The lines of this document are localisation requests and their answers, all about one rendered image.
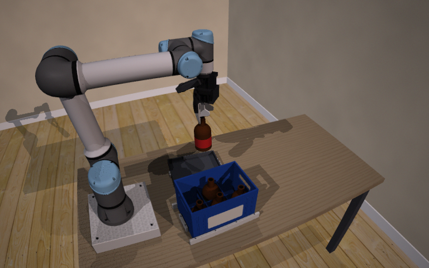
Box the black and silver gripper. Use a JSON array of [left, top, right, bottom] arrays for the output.
[[193, 71, 219, 124]]

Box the blue plastic crate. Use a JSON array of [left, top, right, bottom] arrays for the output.
[[177, 161, 259, 238]]

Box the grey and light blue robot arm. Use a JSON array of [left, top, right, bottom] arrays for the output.
[[35, 29, 214, 226]]

